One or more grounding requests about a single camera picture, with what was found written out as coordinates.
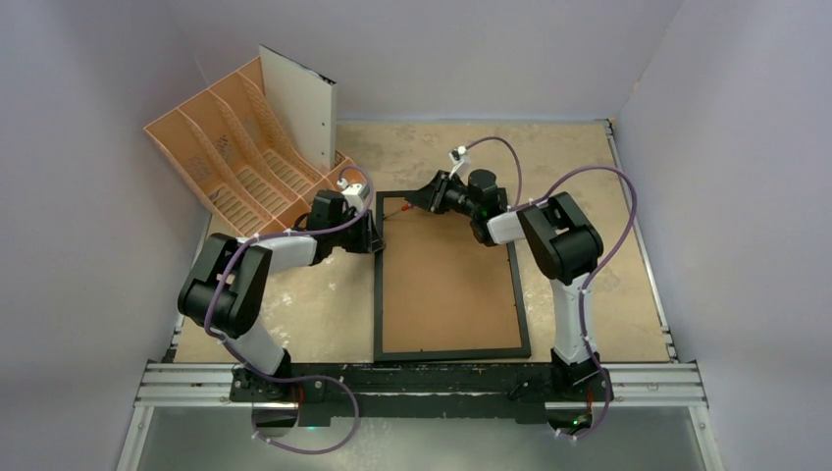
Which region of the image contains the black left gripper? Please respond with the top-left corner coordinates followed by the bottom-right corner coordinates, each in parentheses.
top-left (330, 209), bottom-right (384, 255)

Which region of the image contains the black sunflower photo frame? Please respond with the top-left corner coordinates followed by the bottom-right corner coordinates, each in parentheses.
top-left (373, 190), bottom-right (532, 363)

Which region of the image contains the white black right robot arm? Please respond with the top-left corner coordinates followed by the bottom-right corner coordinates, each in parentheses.
top-left (405, 169), bottom-right (606, 399)

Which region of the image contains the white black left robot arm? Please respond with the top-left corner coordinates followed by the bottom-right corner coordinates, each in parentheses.
top-left (177, 183), bottom-right (384, 401)

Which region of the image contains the white binder board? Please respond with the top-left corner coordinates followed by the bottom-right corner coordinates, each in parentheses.
top-left (259, 44), bottom-right (337, 174)

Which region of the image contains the peach plastic file organizer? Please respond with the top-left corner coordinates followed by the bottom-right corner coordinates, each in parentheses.
top-left (144, 58), bottom-right (361, 236)

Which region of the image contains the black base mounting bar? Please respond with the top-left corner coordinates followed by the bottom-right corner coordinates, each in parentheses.
top-left (230, 363), bottom-right (612, 428)

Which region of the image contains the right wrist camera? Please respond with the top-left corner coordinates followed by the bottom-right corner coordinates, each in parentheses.
top-left (448, 145), bottom-right (471, 179)

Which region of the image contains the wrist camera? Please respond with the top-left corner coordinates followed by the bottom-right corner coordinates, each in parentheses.
top-left (448, 145), bottom-right (471, 179)
top-left (337, 179), bottom-right (371, 212)

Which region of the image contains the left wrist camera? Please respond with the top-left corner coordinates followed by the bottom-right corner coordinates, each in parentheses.
top-left (337, 179), bottom-right (371, 212)

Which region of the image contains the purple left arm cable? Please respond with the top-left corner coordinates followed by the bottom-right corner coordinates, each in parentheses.
top-left (203, 165), bottom-right (375, 456)

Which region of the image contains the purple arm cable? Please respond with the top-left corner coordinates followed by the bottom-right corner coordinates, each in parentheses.
top-left (203, 165), bottom-right (375, 456)
top-left (464, 136), bottom-right (640, 442)

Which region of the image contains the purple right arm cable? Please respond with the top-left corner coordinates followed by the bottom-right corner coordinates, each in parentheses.
top-left (464, 136), bottom-right (640, 442)

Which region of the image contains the aluminium rail frame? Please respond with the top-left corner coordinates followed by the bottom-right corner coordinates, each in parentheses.
top-left (117, 119), bottom-right (726, 471)

